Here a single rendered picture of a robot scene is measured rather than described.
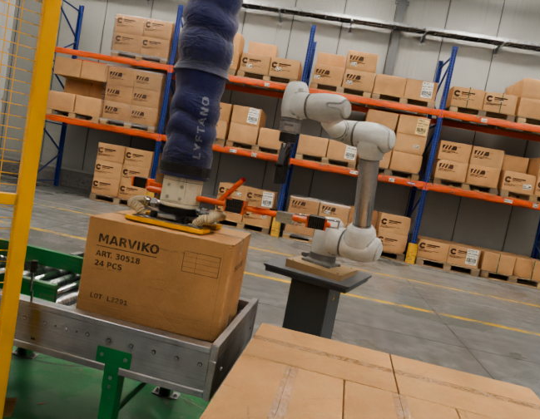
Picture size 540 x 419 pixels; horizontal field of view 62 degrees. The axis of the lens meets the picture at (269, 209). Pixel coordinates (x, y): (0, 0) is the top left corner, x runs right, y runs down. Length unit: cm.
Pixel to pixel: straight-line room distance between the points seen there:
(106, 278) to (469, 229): 956
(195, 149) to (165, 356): 81
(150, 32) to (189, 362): 879
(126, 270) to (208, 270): 33
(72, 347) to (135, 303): 27
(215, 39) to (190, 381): 132
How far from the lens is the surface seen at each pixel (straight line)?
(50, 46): 182
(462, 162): 941
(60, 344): 195
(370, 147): 228
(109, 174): 1001
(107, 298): 195
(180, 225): 184
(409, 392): 186
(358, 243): 244
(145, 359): 179
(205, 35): 193
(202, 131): 189
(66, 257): 255
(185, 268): 180
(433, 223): 1063
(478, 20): 1136
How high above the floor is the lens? 125
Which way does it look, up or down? 5 degrees down
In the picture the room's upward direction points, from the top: 11 degrees clockwise
